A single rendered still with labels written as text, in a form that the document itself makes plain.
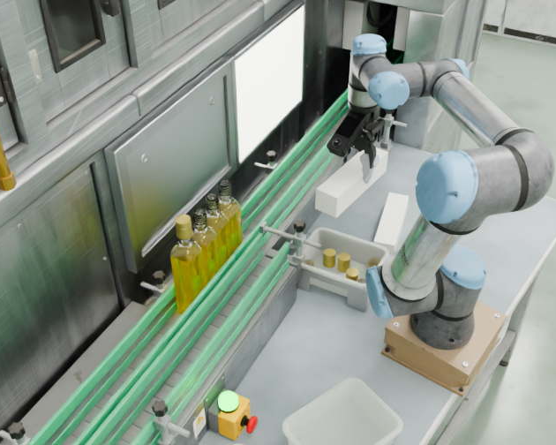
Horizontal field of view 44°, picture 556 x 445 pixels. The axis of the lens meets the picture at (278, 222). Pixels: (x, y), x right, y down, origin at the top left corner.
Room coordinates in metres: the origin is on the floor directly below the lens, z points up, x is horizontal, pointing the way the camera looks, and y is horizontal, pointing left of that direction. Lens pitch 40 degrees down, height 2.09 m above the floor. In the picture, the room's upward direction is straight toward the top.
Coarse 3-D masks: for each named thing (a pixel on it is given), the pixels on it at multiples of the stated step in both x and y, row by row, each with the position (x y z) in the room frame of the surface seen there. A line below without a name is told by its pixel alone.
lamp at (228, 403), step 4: (224, 392) 0.92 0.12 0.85; (228, 392) 0.91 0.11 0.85; (232, 392) 0.92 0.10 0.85; (220, 396) 0.91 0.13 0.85; (224, 396) 0.90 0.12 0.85; (228, 396) 0.90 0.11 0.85; (232, 396) 0.90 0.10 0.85; (236, 396) 0.91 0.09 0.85; (220, 400) 0.90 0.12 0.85; (224, 400) 0.89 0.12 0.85; (228, 400) 0.89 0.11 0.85; (232, 400) 0.89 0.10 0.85; (236, 400) 0.90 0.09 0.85; (220, 404) 0.89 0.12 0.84; (224, 404) 0.89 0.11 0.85; (228, 404) 0.88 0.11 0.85; (232, 404) 0.89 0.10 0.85; (236, 404) 0.89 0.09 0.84; (220, 408) 0.89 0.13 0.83; (224, 408) 0.88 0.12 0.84; (228, 408) 0.88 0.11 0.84; (232, 408) 0.88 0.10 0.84; (236, 408) 0.89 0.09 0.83; (224, 412) 0.88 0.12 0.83; (228, 412) 0.88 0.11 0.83
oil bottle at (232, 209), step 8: (232, 200) 1.29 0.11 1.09; (224, 208) 1.26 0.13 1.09; (232, 208) 1.27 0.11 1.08; (240, 208) 1.29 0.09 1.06; (232, 216) 1.26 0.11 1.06; (240, 216) 1.29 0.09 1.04; (232, 224) 1.26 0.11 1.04; (240, 224) 1.29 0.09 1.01; (232, 232) 1.26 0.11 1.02; (240, 232) 1.29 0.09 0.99; (232, 240) 1.26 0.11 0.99; (240, 240) 1.29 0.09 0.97; (232, 248) 1.26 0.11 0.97
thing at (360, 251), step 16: (320, 240) 1.47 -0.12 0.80; (336, 240) 1.46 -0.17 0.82; (352, 240) 1.44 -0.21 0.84; (320, 256) 1.44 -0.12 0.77; (336, 256) 1.44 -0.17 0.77; (352, 256) 1.43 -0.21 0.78; (368, 256) 1.41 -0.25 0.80; (384, 256) 1.37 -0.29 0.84; (320, 272) 1.31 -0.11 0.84; (336, 272) 1.38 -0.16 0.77
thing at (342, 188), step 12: (384, 156) 1.45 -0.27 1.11; (348, 168) 1.39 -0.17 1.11; (360, 168) 1.39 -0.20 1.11; (384, 168) 1.45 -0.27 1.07; (336, 180) 1.34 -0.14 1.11; (348, 180) 1.34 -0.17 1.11; (360, 180) 1.36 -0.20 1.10; (372, 180) 1.41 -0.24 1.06; (324, 192) 1.29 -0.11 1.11; (336, 192) 1.29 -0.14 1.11; (348, 192) 1.31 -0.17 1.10; (360, 192) 1.36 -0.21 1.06; (324, 204) 1.29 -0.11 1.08; (336, 204) 1.27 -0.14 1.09; (348, 204) 1.31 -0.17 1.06; (336, 216) 1.27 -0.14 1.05
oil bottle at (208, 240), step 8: (192, 232) 1.17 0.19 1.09; (200, 232) 1.17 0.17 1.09; (208, 232) 1.17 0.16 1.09; (200, 240) 1.16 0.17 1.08; (208, 240) 1.16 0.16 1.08; (216, 240) 1.19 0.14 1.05; (208, 248) 1.16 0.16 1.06; (216, 248) 1.18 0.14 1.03; (208, 256) 1.15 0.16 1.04; (216, 256) 1.18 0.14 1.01; (208, 264) 1.15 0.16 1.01; (216, 264) 1.18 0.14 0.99; (208, 272) 1.15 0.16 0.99; (216, 272) 1.18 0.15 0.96; (208, 280) 1.15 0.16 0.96
